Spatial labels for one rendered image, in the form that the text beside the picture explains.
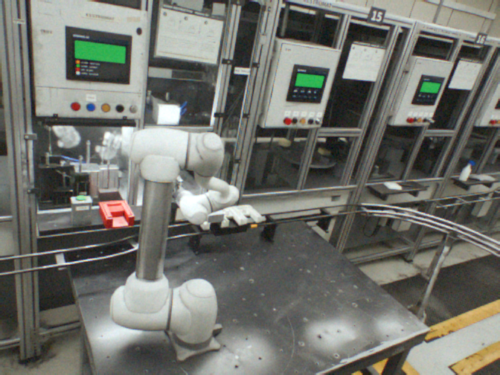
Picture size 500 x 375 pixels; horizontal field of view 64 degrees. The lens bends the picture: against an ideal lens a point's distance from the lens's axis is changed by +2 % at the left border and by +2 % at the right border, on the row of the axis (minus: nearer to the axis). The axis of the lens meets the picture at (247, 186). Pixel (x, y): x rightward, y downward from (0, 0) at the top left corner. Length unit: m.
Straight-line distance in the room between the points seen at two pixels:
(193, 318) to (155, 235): 0.34
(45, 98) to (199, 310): 1.04
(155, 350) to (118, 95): 1.07
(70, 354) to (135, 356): 0.98
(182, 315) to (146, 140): 0.65
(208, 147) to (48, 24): 0.79
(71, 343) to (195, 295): 1.28
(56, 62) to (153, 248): 0.83
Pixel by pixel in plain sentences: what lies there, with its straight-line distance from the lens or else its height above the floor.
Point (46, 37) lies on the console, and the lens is 1.77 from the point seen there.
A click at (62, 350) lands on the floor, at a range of 2.63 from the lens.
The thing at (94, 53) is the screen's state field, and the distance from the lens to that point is 1.77.
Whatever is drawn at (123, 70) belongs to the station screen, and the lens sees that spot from 1.81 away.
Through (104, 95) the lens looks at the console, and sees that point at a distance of 1.84.
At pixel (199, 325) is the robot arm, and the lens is 1.57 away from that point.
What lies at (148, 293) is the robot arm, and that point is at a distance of 1.50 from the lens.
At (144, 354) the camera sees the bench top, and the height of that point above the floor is 0.68.
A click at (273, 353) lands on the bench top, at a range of 1.76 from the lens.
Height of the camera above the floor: 1.94
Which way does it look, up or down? 24 degrees down
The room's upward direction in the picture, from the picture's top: 12 degrees clockwise
